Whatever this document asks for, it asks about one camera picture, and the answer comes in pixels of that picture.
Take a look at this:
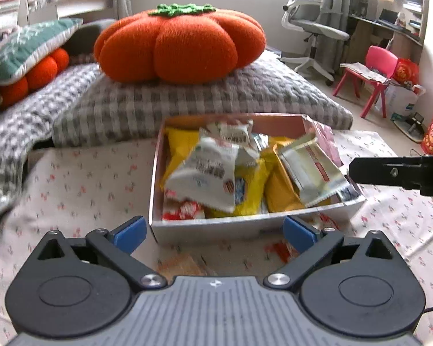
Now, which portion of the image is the orange pumpkin cushion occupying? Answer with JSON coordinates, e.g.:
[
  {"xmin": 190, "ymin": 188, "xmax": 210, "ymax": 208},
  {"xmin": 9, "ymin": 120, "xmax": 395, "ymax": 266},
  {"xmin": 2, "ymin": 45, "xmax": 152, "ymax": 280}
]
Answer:
[{"xmin": 94, "ymin": 3, "xmax": 267, "ymax": 85}]

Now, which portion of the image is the yellow packet with blue print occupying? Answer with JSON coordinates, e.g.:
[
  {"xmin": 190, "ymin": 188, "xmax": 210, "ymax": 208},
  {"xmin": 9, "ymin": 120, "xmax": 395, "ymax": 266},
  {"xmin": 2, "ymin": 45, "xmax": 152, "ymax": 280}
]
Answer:
[{"xmin": 205, "ymin": 159, "xmax": 271, "ymax": 217}]

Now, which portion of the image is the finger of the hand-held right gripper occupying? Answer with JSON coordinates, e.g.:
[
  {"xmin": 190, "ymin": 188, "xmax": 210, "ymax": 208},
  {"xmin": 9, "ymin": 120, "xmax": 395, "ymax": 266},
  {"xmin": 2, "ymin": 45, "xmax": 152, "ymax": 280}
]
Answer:
[{"xmin": 348, "ymin": 155, "xmax": 433, "ymax": 197}]

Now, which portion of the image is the pink clear snack packet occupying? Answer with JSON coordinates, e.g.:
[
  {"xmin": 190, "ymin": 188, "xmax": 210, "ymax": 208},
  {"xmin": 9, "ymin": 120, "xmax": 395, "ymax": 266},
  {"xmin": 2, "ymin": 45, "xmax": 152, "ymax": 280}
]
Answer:
[{"xmin": 303, "ymin": 115, "xmax": 344, "ymax": 168}]

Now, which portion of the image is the white packet with blue print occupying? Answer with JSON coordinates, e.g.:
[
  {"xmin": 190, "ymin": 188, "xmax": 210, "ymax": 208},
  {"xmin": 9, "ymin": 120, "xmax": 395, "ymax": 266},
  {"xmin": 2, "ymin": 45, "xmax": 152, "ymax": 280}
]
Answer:
[{"xmin": 238, "ymin": 133, "xmax": 271, "ymax": 168}]

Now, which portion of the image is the cream packet with red label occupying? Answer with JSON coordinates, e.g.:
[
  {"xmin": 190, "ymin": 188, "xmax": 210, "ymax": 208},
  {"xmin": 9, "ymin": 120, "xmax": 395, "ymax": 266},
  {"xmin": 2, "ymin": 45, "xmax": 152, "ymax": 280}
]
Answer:
[{"xmin": 276, "ymin": 135, "xmax": 351, "ymax": 208}]

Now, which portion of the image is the dark wooden desk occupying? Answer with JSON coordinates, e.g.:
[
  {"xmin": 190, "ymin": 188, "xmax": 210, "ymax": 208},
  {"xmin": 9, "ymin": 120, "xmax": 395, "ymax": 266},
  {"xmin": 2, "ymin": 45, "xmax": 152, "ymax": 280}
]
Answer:
[{"xmin": 346, "ymin": 0, "xmax": 430, "ymax": 65}]

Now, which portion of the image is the red and white packet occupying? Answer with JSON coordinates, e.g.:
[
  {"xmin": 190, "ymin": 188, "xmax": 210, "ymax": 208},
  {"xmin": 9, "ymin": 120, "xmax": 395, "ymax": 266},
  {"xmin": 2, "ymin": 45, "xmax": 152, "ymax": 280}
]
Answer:
[{"xmin": 162, "ymin": 196, "xmax": 206, "ymax": 221}]

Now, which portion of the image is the black floor device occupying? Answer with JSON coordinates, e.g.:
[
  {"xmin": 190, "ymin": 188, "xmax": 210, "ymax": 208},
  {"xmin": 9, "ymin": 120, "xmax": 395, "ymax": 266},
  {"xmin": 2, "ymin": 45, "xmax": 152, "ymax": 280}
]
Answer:
[{"xmin": 391, "ymin": 112, "xmax": 424, "ymax": 143}]

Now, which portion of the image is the small orange segmented cushion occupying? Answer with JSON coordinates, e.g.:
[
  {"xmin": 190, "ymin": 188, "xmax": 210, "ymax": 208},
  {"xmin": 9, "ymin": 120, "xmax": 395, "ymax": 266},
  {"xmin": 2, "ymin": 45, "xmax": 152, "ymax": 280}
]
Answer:
[{"xmin": 0, "ymin": 48, "xmax": 70, "ymax": 108}]

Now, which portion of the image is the grey office chair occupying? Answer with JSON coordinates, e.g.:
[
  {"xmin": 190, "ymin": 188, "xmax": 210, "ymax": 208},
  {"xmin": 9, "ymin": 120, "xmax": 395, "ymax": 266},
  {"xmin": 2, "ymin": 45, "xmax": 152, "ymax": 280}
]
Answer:
[{"xmin": 281, "ymin": 0, "xmax": 350, "ymax": 86}]

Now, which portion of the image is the small white red packet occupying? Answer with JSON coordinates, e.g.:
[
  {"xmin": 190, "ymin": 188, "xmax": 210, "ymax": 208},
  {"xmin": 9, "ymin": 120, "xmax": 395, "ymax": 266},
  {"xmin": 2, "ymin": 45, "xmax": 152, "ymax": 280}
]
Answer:
[{"xmin": 206, "ymin": 120, "xmax": 255, "ymax": 146}]

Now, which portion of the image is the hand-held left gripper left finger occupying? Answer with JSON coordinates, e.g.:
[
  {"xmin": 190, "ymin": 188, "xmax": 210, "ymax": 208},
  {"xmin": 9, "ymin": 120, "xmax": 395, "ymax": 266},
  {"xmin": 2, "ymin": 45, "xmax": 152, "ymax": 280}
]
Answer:
[{"xmin": 22, "ymin": 215, "xmax": 167, "ymax": 291}]

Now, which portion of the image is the white paper bag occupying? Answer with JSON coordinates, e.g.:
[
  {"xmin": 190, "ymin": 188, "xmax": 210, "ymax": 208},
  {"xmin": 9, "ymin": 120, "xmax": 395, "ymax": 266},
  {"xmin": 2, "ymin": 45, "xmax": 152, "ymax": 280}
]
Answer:
[{"xmin": 384, "ymin": 84, "xmax": 426, "ymax": 118}]

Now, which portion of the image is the pink child chair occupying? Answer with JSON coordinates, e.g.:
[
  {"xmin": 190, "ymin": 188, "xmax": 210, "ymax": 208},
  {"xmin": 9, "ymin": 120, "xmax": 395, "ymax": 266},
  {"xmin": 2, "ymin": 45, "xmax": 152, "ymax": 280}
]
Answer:
[{"xmin": 333, "ymin": 46, "xmax": 398, "ymax": 119}]

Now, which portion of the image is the red gift bag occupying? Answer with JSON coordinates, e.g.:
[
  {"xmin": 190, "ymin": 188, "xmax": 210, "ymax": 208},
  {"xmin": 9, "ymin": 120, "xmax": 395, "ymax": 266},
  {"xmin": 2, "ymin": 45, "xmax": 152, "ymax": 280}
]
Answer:
[{"xmin": 393, "ymin": 58, "xmax": 420, "ymax": 89}]

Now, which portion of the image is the pink cardboard box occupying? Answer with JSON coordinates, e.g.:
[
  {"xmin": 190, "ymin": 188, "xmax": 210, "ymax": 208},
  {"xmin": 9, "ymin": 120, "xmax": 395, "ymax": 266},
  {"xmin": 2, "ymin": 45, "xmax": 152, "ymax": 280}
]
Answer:
[{"xmin": 149, "ymin": 113, "xmax": 367, "ymax": 246}]

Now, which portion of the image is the white nut snack packet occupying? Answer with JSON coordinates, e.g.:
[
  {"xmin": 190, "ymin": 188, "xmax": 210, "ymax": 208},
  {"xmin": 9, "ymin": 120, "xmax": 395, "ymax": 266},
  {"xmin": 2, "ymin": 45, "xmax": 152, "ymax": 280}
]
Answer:
[{"xmin": 164, "ymin": 136, "xmax": 240, "ymax": 214}]

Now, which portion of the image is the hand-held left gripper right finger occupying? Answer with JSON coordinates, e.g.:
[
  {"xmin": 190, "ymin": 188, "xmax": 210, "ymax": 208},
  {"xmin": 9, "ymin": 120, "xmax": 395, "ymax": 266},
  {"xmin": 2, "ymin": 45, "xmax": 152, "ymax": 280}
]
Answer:
[{"xmin": 263, "ymin": 215, "xmax": 408, "ymax": 289}]

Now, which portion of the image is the large yellow snack packet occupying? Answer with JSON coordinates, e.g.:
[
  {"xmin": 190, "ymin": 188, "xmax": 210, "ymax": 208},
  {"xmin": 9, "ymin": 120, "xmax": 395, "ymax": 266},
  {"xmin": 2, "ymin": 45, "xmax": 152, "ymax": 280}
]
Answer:
[
  {"xmin": 262, "ymin": 136, "xmax": 333, "ymax": 213},
  {"xmin": 160, "ymin": 126, "xmax": 203, "ymax": 190}
]

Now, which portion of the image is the newspaper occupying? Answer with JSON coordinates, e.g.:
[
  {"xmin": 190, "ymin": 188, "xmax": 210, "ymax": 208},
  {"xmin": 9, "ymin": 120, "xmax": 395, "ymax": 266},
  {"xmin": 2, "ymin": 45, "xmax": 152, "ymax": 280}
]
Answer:
[{"xmin": 340, "ymin": 62, "xmax": 392, "ymax": 84}]

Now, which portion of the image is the grey checked blanket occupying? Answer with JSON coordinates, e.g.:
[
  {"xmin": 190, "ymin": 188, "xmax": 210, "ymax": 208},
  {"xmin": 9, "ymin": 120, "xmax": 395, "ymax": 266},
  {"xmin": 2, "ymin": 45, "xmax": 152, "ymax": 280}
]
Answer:
[{"xmin": 0, "ymin": 63, "xmax": 102, "ymax": 224}]

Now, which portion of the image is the grey checked pillow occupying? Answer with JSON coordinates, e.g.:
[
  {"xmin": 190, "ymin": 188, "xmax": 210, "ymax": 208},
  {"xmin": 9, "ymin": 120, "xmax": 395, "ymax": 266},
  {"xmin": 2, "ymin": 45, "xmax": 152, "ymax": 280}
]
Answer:
[{"xmin": 51, "ymin": 52, "xmax": 354, "ymax": 148}]

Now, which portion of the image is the teal snowflake pillow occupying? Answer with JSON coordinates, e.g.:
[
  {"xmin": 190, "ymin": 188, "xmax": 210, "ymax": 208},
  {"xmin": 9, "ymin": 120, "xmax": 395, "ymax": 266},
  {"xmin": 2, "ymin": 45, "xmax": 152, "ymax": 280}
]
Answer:
[{"xmin": 0, "ymin": 18, "xmax": 84, "ymax": 86}]

